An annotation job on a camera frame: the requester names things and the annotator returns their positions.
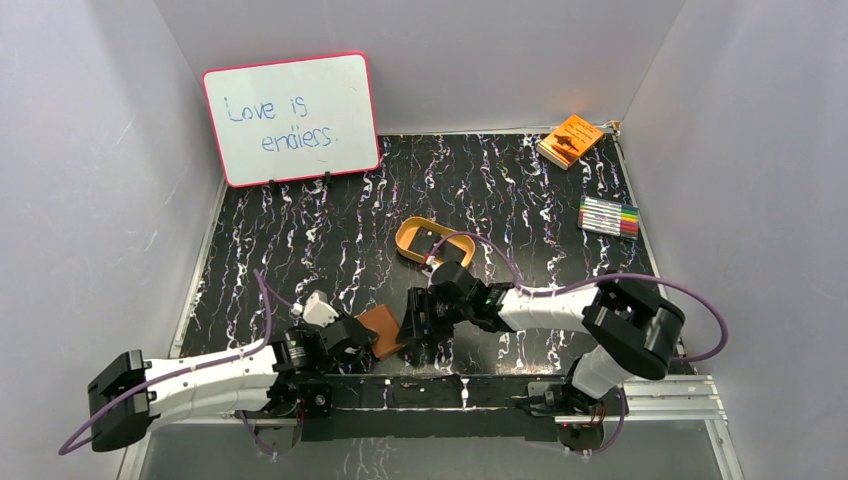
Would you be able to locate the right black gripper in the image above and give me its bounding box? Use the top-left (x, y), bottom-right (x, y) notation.
top-left (395, 286), bottom-right (472, 342)

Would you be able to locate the brown leather card holder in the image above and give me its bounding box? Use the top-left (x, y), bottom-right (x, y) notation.
top-left (357, 304), bottom-right (406, 361)

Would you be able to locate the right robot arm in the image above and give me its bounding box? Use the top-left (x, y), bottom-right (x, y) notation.
top-left (396, 261), bottom-right (685, 414)

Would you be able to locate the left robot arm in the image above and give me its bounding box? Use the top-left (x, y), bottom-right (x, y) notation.
top-left (87, 315), bottom-right (380, 452)

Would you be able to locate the orange oval tray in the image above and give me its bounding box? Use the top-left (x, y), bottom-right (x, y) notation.
top-left (395, 216), bottom-right (476, 267)

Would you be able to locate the coloured marker pen set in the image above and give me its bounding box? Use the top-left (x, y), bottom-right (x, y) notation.
top-left (577, 195), bottom-right (640, 241)

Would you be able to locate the orange book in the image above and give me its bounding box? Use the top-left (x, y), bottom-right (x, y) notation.
top-left (536, 115), bottom-right (604, 170)

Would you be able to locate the pink framed whiteboard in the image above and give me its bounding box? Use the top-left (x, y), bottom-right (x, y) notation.
top-left (202, 52), bottom-right (381, 188)

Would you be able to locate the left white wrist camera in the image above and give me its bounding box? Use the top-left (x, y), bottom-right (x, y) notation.
top-left (290, 290), bottom-right (339, 328)

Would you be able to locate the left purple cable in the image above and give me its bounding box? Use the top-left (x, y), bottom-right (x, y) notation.
top-left (58, 268), bottom-right (306, 458)

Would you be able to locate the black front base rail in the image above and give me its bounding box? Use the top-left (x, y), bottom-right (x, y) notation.
top-left (291, 372), bottom-right (584, 444)

